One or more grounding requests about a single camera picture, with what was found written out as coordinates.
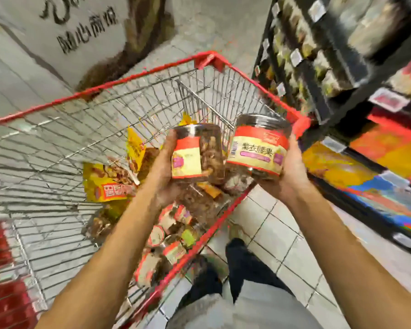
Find person's dark trousers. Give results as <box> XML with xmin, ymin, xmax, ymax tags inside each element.
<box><xmin>171</xmin><ymin>238</ymin><xmax>295</xmax><ymax>319</ymax></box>

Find white printed display stand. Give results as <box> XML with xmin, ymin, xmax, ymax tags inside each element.
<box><xmin>0</xmin><ymin>0</ymin><xmax>175</xmax><ymax>93</ymax></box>

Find small white price tag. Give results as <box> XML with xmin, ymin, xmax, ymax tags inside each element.
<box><xmin>322</xmin><ymin>137</ymin><xmax>348</xmax><ymax>154</ymax></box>
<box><xmin>380</xmin><ymin>171</ymin><xmax>411</xmax><ymax>188</ymax></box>
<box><xmin>369</xmin><ymin>87</ymin><xmax>411</xmax><ymax>112</ymax></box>
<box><xmin>394</xmin><ymin>233</ymin><xmax>411</xmax><ymax>249</ymax></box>

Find black metal store shelf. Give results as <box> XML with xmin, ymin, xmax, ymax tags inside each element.
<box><xmin>298</xmin><ymin>0</ymin><xmax>411</xmax><ymax>261</ymax></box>

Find person's shoe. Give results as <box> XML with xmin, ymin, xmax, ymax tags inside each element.
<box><xmin>226</xmin><ymin>223</ymin><xmax>248</xmax><ymax>244</ymax></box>
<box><xmin>188</xmin><ymin>251</ymin><xmax>227</xmax><ymax>280</ymax></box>

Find pile of snacks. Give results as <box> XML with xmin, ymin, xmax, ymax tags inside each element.
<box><xmin>133</xmin><ymin>171</ymin><xmax>256</xmax><ymax>287</ymax></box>

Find colourful stocked shelving unit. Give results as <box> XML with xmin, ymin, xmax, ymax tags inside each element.
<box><xmin>252</xmin><ymin>0</ymin><xmax>343</xmax><ymax>131</ymax></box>

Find person's left forearm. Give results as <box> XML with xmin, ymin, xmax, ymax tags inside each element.
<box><xmin>36</xmin><ymin>191</ymin><xmax>167</xmax><ymax>329</ymax></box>

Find orange gift box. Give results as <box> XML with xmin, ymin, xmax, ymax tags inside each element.
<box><xmin>349</xmin><ymin>123</ymin><xmax>411</xmax><ymax>189</ymax></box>

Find flat blue box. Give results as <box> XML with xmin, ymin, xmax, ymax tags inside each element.
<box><xmin>349</xmin><ymin>175</ymin><xmax>411</xmax><ymax>236</ymax></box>

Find person's right hand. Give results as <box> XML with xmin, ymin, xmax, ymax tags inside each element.
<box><xmin>257</xmin><ymin>133</ymin><xmax>312</xmax><ymax>206</ymax></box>

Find yellow nut bag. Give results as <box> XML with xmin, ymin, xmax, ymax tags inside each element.
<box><xmin>126</xmin><ymin>127</ymin><xmax>149</xmax><ymax>177</ymax></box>
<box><xmin>82</xmin><ymin>161</ymin><xmax>139</xmax><ymax>203</ymax></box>
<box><xmin>179</xmin><ymin>111</ymin><xmax>198</xmax><ymax>127</ymax></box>

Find person's left hand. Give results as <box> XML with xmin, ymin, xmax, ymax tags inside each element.
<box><xmin>142</xmin><ymin>130</ymin><xmax>193</xmax><ymax>210</ymax></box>

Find red-label clear nut jar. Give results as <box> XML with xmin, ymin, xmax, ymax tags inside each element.
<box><xmin>226</xmin><ymin>114</ymin><xmax>292</xmax><ymax>179</ymax></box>
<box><xmin>170</xmin><ymin>123</ymin><xmax>226</xmax><ymax>186</ymax></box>

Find person's right forearm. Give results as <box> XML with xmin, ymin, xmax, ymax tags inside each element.
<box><xmin>288</xmin><ymin>185</ymin><xmax>411</xmax><ymax>329</ymax></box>

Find flat yellow box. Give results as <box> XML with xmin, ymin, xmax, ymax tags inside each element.
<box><xmin>303</xmin><ymin>142</ymin><xmax>378</xmax><ymax>192</ymax></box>

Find red-trimmed wire shopping cart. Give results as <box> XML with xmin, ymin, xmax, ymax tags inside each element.
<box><xmin>0</xmin><ymin>50</ymin><xmax>311</xmax><ymax>329</ymax></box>

